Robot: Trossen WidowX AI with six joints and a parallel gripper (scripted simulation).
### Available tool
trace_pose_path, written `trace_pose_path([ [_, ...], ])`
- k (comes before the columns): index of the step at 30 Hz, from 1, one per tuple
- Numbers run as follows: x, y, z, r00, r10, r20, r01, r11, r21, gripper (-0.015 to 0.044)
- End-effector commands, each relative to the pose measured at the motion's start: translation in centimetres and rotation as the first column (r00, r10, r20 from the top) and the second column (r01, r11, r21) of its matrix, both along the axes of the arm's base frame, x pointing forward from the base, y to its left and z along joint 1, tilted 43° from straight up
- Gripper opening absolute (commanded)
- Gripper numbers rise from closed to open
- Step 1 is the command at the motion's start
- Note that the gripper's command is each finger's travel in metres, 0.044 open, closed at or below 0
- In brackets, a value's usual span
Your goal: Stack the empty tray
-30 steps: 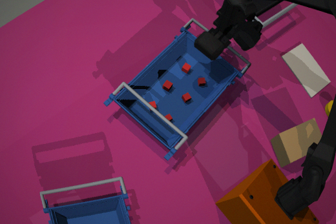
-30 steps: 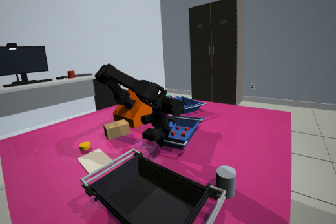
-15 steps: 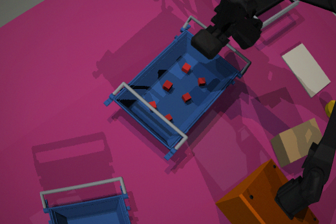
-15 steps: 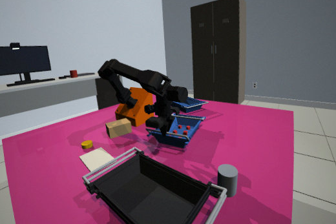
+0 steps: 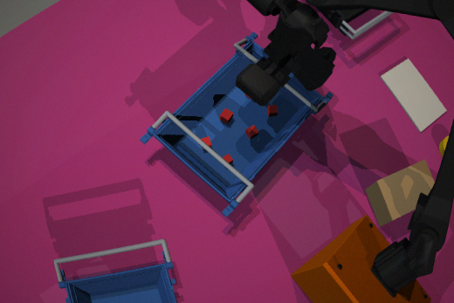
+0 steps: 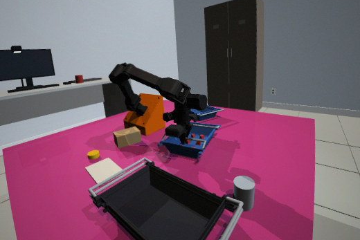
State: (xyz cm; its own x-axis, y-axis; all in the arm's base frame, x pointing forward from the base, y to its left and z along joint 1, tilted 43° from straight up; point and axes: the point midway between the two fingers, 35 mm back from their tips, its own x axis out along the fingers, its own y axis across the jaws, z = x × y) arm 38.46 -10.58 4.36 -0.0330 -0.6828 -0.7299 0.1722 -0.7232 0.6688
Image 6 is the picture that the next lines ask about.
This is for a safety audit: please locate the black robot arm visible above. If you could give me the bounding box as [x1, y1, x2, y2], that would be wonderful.
[109, 63, 208, 116]

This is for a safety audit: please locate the yellow short cylinder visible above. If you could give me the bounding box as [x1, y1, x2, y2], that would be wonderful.
[87, 150, 100, 160]

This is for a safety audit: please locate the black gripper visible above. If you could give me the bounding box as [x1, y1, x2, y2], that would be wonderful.
[165, 108, 197, 144]

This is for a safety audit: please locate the blue plastic tray with grey wire bars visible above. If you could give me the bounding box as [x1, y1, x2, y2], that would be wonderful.
[189, 105, 224, 121]

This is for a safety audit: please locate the grey cylinder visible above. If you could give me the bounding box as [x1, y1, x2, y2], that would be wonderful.
[233, 176, 255, 212]

